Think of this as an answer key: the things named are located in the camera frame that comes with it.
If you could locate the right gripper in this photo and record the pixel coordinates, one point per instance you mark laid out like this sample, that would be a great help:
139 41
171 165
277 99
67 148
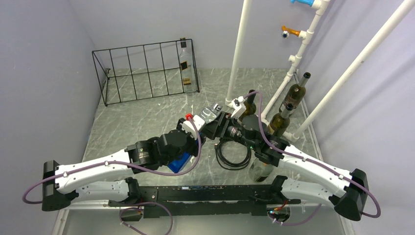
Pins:
212 129

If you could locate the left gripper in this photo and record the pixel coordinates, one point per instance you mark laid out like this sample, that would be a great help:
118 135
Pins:
194 147

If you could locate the blue rectangular glass bottle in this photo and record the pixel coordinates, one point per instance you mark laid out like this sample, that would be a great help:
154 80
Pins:
208 114

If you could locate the clear round glass bottle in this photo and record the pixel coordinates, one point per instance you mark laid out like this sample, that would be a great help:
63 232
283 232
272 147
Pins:
260 171

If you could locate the clear square liquor bottle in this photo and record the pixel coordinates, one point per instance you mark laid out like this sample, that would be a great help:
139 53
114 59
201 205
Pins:
186 67

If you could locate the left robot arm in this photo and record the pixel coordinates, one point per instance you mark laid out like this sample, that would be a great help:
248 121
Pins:
109 177

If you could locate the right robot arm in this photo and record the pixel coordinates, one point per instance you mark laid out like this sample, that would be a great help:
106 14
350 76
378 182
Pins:
345 191

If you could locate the dark green wine bottle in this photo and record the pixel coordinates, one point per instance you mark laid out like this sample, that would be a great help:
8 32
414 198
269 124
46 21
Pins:
250 107

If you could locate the olive green wine bottle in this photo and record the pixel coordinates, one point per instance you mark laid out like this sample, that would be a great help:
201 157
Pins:
280 121

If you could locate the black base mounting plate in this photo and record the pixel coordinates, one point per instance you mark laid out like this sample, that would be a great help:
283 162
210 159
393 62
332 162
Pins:
206 200

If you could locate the orange plastic peg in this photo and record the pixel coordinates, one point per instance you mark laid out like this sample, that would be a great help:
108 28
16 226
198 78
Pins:
286 32

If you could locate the blue plastic peg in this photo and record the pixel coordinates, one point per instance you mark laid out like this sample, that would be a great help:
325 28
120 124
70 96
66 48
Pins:
306 2

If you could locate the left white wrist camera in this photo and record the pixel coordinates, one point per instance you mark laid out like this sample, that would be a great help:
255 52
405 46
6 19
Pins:
193 124

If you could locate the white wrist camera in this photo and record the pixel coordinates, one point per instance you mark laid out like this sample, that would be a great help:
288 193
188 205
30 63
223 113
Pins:
193 124
239 108

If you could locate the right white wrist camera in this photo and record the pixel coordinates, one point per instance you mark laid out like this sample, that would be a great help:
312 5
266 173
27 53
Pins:
239 108

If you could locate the brown-green wine bottle by wall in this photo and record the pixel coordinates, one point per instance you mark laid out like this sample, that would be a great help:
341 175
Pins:
295 94

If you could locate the black wire wine rack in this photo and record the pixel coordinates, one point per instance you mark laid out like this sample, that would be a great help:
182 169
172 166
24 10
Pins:
141 72

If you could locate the white PVC pipe frame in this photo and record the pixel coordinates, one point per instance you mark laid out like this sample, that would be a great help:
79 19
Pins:
320 6

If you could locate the aluminium rail frame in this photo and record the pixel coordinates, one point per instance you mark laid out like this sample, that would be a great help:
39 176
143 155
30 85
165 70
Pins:
99 221

